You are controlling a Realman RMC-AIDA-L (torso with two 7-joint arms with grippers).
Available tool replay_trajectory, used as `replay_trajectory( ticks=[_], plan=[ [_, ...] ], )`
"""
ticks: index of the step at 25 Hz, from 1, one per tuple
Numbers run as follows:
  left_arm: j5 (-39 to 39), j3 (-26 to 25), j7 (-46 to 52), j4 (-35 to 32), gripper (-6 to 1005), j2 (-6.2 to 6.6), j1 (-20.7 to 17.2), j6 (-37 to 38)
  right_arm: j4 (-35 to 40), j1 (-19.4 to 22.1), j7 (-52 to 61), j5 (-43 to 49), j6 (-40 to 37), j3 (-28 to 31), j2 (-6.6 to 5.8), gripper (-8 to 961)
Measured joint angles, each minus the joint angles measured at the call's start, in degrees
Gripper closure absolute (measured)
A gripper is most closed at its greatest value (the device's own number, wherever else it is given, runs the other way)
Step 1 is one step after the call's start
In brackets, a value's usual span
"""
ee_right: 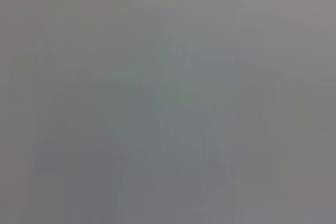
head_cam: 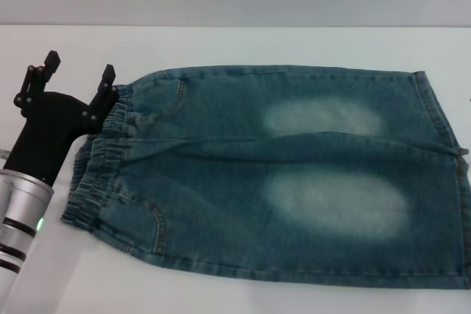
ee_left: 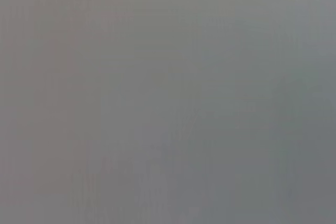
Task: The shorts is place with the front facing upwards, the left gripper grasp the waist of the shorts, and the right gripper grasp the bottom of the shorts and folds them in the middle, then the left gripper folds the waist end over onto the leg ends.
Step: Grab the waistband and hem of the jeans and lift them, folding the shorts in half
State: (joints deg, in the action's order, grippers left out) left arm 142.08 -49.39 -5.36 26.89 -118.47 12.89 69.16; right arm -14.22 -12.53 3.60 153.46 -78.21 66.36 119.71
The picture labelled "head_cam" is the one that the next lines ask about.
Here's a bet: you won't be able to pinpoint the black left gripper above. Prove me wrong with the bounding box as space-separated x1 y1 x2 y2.
1 50 119 187

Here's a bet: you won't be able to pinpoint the blue denim shorts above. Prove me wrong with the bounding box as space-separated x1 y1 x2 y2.
60 65 471 290

